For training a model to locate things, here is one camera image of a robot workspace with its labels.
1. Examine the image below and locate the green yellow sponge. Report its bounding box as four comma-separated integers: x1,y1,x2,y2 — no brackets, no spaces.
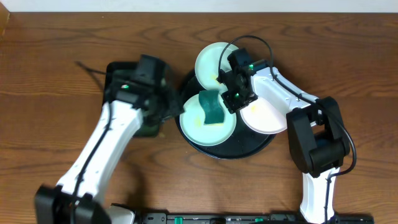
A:
198,90,225,125

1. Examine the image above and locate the black round tray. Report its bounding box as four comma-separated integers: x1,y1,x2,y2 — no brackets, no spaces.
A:
175,70,275,159

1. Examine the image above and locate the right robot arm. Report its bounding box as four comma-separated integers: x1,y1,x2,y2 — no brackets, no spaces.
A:
217,60,356,223

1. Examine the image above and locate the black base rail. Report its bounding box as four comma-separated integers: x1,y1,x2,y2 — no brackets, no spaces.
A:
136,212,376,224

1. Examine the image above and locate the black rectangular tray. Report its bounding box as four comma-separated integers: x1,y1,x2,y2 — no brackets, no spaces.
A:
104,62,160,138

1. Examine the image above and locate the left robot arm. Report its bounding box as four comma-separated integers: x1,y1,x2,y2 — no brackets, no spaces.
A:
34,68,183,223

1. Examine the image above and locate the mint plate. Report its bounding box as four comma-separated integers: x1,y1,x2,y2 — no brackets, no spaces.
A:
177,94,237,146
195,42,228,94

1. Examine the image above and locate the white pink plate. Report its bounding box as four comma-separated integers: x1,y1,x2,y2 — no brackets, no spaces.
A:
240,97,287,134

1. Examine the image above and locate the mint plate top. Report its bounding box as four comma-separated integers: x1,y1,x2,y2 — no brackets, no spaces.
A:
195,42,228,94

